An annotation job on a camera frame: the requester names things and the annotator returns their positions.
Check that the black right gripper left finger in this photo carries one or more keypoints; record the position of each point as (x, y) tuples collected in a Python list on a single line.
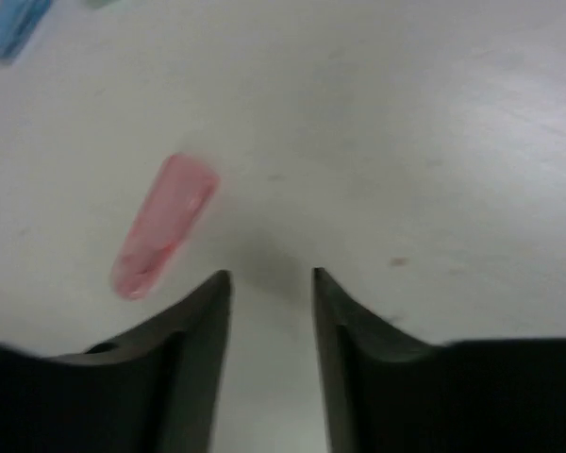
[(191, 338)]

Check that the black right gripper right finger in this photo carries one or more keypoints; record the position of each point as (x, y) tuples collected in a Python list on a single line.
[(383, 389)]

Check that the pastel pink marker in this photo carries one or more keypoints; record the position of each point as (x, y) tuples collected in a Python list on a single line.
[(180, 192)]

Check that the pastel blue short marker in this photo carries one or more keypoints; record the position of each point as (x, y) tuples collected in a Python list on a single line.
[(18, 21)]

